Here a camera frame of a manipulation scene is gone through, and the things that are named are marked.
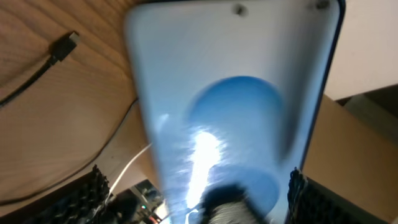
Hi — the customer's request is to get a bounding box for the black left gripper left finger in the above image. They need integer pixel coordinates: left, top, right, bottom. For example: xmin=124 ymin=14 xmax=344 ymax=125
xmin=19 ymin=166 xmax=109 ymax=224

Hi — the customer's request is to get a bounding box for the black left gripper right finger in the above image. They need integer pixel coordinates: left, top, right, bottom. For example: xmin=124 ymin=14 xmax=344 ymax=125
xmin=285 ymin=169 xmax=386 ymax=224

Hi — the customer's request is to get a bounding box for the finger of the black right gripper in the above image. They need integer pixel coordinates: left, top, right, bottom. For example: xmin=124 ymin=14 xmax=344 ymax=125
xmin=200 ymin=184 xmax=264 ymax=224

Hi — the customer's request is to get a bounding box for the blue Galaxy smartphone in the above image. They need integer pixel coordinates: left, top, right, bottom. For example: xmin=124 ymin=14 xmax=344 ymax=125
xmin=124 ymin=0 xmax=346 ymax=223

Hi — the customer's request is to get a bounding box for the black USB charging cable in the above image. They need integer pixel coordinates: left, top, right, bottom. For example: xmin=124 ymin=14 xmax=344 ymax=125
xmin=0 ymin=30 xmax=139 ymax=206

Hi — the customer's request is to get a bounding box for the white power strip cord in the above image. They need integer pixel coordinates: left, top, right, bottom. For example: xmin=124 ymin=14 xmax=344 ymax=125
xmin=107 ymin=142 xmax=153 ymax=197

